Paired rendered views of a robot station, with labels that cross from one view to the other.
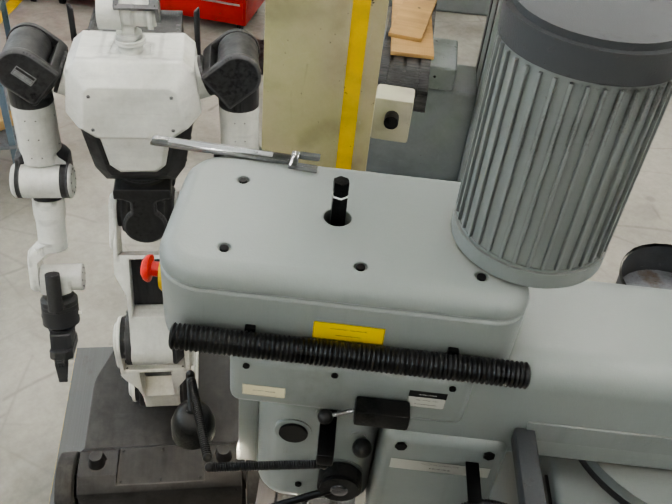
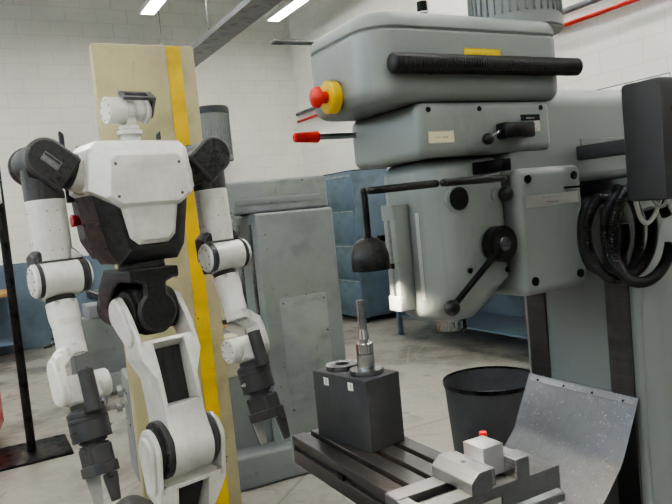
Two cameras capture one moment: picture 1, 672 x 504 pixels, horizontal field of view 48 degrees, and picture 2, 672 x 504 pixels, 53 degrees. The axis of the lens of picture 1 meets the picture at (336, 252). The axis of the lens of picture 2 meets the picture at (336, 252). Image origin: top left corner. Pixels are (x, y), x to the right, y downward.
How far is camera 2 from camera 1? 131 cm
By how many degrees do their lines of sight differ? 45
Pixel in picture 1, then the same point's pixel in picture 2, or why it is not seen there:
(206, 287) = (401, 24)
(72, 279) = (102, 377)
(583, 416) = (602, 126)
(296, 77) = not seen: hidden behind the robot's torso
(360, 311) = (485, 35)
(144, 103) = (159, 167)
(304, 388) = (464, 128)
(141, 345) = (183, 436)
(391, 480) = (530, 225)
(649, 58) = not seen: outside the picture
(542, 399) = (580, 114)
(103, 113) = (127, 179)
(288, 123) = not seen: hidden behind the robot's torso
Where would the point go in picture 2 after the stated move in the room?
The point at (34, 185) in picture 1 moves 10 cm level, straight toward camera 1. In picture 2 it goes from (60, 273) to (87, 272)
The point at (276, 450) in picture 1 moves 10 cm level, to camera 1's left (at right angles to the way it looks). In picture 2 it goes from (448, 232) to (405, 238)
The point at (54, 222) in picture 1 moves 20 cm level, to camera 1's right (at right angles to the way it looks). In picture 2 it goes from (76, 318) to (162, 305)
